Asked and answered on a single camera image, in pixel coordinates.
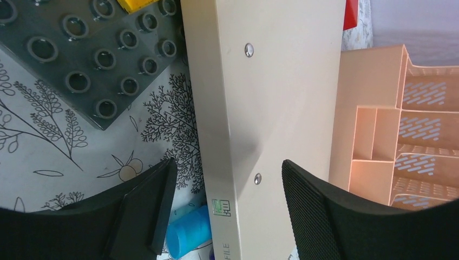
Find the yellow building block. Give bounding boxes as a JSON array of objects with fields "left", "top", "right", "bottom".
[{"left": 117, "top": 0, "right": 158, "bottom": 14}]

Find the red file folder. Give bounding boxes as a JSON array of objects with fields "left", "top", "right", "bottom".
[{"left": 343, "top": 0, "right": 359, "bottom": 31}]

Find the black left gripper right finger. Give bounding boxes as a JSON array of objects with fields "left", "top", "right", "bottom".
[{"left": 281, "top": 160, "right": 458, "bottom": 259}]

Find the beige file binder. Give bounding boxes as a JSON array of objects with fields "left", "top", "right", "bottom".
[{"left": 181, "top": 1, "right": 345, "bottom": 259}]

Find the peach plastic file organizer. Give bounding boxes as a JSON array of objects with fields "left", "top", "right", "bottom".
[{"left": 329, "top": 45, "right": 458, "bottom": 210}]

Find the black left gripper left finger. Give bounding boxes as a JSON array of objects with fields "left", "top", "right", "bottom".
[{"left": 1, "top": 159, "right": 177, "bottom": 259}]

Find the floral tablecloth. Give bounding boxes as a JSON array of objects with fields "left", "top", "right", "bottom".
[{"left": 0, "top": 0, "right": 373, "bottom": 260}]

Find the blue cap black highlighter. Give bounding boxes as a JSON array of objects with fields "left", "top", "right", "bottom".
[{"left": 166, "top": 205, "right": 212, "bottom": 259}]

